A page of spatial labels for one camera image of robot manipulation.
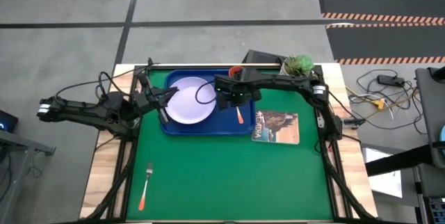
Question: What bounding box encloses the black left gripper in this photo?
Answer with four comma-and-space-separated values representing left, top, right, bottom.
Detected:
133, 87, 180, 125

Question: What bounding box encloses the lavender round plate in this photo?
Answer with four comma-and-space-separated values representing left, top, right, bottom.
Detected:
165, 77, 217, 125

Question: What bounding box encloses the orange plastic cup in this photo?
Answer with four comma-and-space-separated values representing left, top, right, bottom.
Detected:
228, 65, 246, 79

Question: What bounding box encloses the fork with orange handle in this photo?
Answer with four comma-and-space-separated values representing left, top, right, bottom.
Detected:
137, 162, 154, 212

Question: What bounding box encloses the blue plastic tray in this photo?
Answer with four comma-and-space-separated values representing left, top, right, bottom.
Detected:
160, 68, 257, 137

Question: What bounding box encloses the black flat box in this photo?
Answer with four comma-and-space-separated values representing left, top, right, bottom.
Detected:
241, 49, 288, 66

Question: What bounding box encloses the desert landscape picture book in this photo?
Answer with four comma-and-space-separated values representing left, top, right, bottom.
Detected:
250, 110, 301, 145

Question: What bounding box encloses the green plant in patterned pot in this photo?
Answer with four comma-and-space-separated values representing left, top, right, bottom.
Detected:
280, 54, 316, 78

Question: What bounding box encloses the black power adapter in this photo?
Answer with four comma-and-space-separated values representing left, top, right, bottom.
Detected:
377, 74, 406, 87

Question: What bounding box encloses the black hazard striped floor mat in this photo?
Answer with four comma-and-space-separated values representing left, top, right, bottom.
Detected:
316, 0, 445, 23
325, 23, 445, 66

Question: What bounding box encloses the grey desk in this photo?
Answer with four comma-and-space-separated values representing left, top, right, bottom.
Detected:
0, 129, 57, 215

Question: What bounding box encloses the black device with blue light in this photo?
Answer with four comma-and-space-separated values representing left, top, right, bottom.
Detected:
0, 109, 19, 134

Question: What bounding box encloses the white paper sheet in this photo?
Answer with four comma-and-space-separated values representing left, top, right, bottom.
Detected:
361, 147, 404, 199

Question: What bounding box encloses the black control box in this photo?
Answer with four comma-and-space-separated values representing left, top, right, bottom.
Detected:
425, 197, 445, 224

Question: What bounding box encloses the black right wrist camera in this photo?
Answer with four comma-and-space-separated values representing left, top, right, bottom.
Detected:
214, 74, 233, 111

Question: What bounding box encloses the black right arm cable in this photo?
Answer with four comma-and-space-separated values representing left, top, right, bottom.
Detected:
195, 79, 218, 106

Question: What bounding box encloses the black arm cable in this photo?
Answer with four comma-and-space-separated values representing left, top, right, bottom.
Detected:
54, 70, 140, 100
195, 79, 218, 106

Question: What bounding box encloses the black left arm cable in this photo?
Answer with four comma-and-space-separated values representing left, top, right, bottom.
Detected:
54, 70, 140, 100

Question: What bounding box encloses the black floor cable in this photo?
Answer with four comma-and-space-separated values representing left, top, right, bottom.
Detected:
345, 68, 429, 136

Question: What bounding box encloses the yellow floor cable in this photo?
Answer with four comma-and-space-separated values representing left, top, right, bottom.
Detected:
346, 86, 419, 112

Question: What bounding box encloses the white floor cable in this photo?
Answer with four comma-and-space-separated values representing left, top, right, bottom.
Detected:
350, 93, 396, 121

